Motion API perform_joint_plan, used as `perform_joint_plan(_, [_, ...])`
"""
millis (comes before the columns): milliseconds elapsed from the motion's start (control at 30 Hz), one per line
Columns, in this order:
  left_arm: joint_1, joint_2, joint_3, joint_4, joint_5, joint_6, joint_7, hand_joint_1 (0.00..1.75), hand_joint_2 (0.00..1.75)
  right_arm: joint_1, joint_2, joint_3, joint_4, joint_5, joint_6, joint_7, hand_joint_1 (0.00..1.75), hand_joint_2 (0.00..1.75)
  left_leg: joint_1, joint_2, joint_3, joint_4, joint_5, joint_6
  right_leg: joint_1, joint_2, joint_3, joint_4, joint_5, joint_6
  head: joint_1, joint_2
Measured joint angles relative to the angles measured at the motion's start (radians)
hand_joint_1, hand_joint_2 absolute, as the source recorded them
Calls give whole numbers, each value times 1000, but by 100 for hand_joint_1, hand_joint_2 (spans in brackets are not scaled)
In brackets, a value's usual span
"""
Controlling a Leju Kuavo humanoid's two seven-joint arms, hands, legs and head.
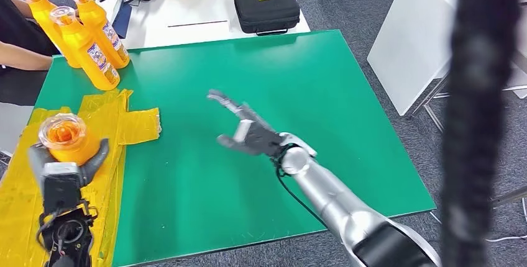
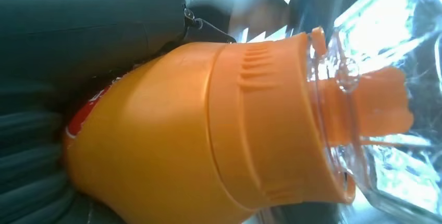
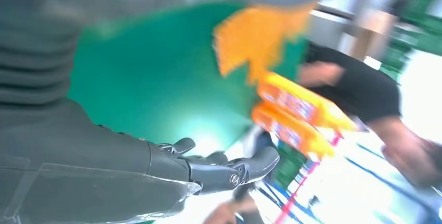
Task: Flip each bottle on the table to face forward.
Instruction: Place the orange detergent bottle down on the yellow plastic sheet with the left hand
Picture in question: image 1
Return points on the black zipped carrying case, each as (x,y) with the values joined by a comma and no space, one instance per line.
(266,11)

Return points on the yellow plastic sheet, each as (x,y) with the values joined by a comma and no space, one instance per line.
(115,133)

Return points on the thin black stick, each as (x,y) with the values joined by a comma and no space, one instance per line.
(197,24)

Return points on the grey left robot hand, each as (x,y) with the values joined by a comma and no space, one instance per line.
(96,162)

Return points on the person's right forearm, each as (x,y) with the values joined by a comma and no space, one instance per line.
(22,57)

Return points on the person's left forearm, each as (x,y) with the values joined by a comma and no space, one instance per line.
(18,5)

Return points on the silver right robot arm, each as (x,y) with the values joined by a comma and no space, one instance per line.
(329,199)

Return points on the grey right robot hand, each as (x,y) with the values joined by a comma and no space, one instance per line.
(257,135)

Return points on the dark blue folded stand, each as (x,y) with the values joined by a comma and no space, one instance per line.
(122,21)

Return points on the yellow detergent bottle clear cap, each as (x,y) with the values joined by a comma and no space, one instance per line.
(78,47)
(92,16)
(41,14)
(66,133)

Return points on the person's body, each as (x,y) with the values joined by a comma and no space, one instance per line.
(16,30)

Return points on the white desk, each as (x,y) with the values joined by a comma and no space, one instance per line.
(407,43)

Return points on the steel frame table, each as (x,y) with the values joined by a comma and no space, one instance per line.
(510,197)

